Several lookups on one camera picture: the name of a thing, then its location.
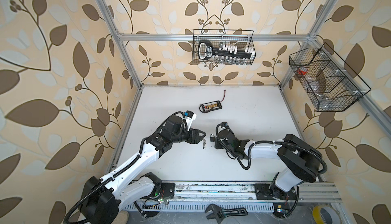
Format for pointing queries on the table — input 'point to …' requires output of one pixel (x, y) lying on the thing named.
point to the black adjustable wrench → (219, 213)
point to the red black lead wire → (224, 95)
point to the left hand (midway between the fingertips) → (203, 132)
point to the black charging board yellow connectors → (207, 107)
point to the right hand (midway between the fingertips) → (215, 140)
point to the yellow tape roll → (323, 214)
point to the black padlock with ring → (204, 143)
